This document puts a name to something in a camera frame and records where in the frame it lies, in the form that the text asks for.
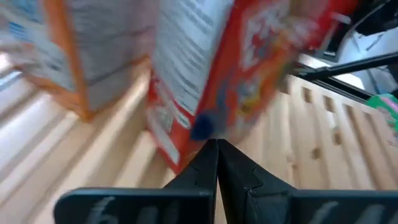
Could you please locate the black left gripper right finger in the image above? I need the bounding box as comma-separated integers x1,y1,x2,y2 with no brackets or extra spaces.
217,139,398,224

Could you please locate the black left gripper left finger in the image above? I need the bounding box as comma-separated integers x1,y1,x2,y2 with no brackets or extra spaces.
54,139,219,224

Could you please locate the green Apple Jacks cereal box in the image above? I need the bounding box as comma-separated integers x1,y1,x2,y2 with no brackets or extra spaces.
365,93,398,138

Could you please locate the red Froot Loops cereal box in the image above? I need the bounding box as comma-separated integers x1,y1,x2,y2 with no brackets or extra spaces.
146,0,358,175

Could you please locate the orange Mini Wheats cereal box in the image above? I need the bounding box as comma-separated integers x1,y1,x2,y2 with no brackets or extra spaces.
0,0,156,122

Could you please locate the slatted wooden shelf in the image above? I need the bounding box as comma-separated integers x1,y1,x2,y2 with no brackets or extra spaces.
0,52,398,224

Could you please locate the black metal frame bar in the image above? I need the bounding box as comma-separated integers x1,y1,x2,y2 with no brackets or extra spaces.
292,52,398,101

